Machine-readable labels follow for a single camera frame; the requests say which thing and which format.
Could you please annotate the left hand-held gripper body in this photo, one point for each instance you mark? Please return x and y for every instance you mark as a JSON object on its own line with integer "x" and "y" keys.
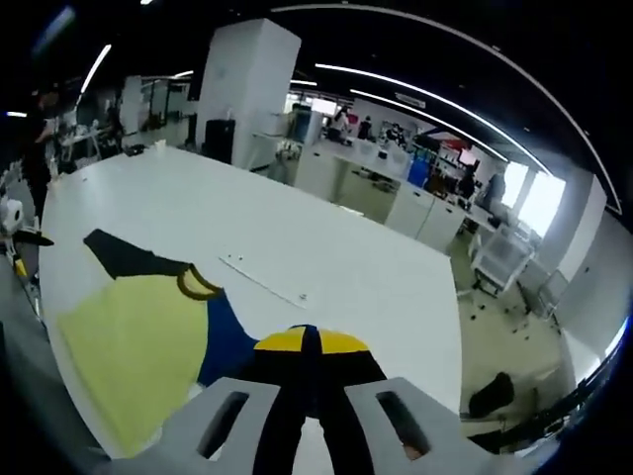
{"x": 12, "y": 215}

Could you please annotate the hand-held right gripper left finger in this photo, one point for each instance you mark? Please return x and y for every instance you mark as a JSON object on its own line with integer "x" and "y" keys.
{"x": 198, "y": 435}

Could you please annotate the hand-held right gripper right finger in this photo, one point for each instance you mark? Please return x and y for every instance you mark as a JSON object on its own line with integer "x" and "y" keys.
{"x": 386, "y": 430}

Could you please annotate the yellow blue black garment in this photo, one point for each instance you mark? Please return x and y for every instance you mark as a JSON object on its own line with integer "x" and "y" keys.
{"x": 133, "y": 346}

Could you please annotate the black bag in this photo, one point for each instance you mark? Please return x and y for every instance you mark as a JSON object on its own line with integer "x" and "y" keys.
{"x": 492, "y": 396}

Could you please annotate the black cabinet box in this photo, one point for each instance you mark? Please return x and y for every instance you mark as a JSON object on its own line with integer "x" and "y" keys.
{"x": 220, "y": 141}

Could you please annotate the white square pillar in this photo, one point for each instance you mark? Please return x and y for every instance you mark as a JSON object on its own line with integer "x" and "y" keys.
{"x": 247, "y": 89}
{"x": 586, "y": 222}

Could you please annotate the blue storage box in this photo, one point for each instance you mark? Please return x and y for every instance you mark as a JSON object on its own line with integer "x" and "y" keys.
{"x": 418, "y": 169}

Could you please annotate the bright window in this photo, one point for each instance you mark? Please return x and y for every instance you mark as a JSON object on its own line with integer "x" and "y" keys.
{"x": 536, "y": 198}

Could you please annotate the white teal cabinet machine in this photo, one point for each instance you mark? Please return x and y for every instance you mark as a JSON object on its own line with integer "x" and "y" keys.
{"x": 306, "y": 126}

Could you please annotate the ceiling air vent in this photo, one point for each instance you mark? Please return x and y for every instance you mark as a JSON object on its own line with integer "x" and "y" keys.
{"x": 410, "y": 100}

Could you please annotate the wall poster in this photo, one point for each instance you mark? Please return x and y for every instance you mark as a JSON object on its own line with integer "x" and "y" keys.
{"x": 457, "y": 151}

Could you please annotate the curved ceiling rail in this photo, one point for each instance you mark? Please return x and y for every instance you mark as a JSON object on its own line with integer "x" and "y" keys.
{"x": 470, "y": 44}

